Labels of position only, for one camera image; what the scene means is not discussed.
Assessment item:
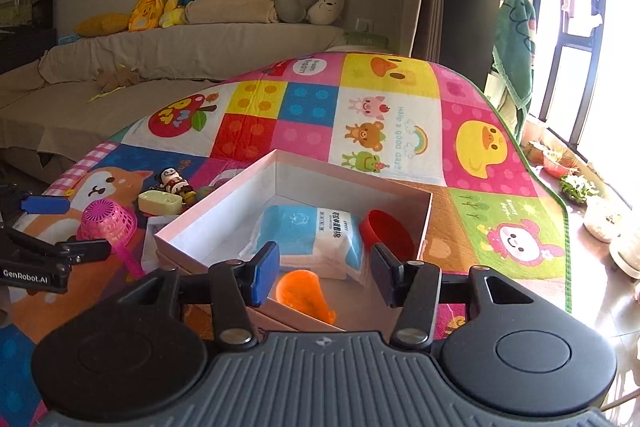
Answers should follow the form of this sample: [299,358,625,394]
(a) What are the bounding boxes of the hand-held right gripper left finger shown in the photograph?
[117,241,281,350]

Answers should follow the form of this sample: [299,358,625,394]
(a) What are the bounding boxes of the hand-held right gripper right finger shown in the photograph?
[369,243,538,350]

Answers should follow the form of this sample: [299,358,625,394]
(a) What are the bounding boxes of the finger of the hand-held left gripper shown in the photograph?
[0,227,112,266]
[0,184,71,218]

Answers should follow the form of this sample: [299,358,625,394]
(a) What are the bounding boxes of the pink plastic basket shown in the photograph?
[76,199,146,280]

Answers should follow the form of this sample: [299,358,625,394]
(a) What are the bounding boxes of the pink cardboard box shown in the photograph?
[154,149,433,333]

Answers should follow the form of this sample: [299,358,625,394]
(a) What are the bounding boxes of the yellow-green soap block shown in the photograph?
[138,190,184,217]

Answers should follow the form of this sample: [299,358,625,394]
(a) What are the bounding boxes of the cartoon figurine doll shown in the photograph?
[154,167,197,208]

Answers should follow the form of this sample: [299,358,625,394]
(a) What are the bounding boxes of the orange plastic toy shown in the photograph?
[276,269,338,325]

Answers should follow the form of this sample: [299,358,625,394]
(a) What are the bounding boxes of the red plastic bowl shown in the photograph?
[359,209,417,260]

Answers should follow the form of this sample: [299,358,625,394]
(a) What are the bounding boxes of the white flat packet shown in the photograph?
[141,216,181,273]

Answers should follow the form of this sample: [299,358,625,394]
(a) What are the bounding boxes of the brown plush toy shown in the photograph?
[95,66,142,92]

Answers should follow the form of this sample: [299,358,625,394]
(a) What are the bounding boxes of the colourful printed play mat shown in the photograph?
[0,52,571,427]

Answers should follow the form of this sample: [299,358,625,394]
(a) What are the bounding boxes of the dark cabinet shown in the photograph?
[0,0,56,75]

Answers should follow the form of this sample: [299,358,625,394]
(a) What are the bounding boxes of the beige covered sofa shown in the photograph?
[0,24,351,168]

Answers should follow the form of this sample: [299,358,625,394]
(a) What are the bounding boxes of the yellow cushion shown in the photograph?
[75,13,131,36]

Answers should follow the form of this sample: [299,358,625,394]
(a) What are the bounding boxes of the red flower pot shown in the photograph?
[542,152,581,178]

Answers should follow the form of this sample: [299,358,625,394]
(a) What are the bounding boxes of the small potted plant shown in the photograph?
[559,174,601,205]

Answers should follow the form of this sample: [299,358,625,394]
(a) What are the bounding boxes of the orange yellow plush toy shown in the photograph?
[128,0,163,32]

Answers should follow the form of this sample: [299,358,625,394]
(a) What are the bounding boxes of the white flower pot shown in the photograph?
[609,227,640,280]
[582,197,631,243]

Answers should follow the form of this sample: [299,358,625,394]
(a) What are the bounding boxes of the yellow duck plush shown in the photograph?
[159,0,186,28]

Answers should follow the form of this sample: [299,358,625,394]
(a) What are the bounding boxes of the green printed towel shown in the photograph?
[492,0,537,142]

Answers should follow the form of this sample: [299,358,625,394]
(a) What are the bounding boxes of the beige cushion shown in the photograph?
[184,0,278,25]

